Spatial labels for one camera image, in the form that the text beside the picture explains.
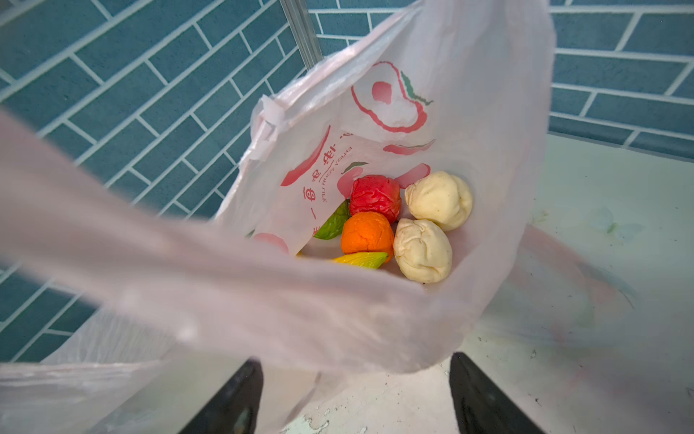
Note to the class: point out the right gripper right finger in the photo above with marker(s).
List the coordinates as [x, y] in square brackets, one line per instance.
[480, 405]

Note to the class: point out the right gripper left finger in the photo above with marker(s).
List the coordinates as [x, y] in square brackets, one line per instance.
[235, 407]

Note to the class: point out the pink plastic bag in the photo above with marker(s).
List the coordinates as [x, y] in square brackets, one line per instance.
[571, 284]

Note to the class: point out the orange toy fruit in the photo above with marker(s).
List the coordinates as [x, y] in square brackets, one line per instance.
[368, 232]

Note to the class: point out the cream bun fruit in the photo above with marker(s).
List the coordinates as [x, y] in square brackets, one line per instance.
[422, 251]
[444, 199]

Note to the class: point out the yellow green toy mango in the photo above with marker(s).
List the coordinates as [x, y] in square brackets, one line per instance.
[367, 260]

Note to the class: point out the green toy leaf fruit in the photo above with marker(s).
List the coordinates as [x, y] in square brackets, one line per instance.
[333, 227]

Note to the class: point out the red toy fruit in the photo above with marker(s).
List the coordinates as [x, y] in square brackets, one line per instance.
[377, 194]

